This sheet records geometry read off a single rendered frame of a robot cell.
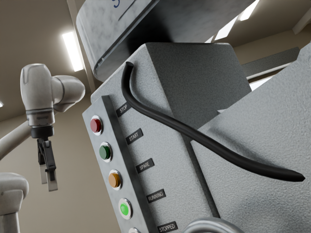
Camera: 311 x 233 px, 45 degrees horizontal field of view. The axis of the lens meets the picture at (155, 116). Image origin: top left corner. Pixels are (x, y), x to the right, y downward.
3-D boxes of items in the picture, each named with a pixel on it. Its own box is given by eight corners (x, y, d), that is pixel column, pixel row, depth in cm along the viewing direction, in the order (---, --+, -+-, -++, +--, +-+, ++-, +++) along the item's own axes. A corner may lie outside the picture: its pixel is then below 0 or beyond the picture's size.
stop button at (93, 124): (104, 129, 65) (99, 115, 65) (99, 129, 64) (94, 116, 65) (97, 134, 67) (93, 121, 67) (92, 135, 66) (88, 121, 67)
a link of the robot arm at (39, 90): (41, 109, 120) (66, 106, 132) (35, 61, 119) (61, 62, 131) (16, 111, 125) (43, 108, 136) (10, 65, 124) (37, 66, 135)
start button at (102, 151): (113, 156, 64) (108, 142, 64) (108, 157, 63) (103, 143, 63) (106, 161, 65) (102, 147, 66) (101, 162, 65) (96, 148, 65)
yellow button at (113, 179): (123, 184, 62) (118, 169, 63) (118, 186, 62) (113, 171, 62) (115, 188, 64) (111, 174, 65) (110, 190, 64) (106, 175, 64)
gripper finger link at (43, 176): (39, 165, 134) (39, 165, 134) (41, 184, 134) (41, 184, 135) (47, 163, 135) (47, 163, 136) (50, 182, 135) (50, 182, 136)
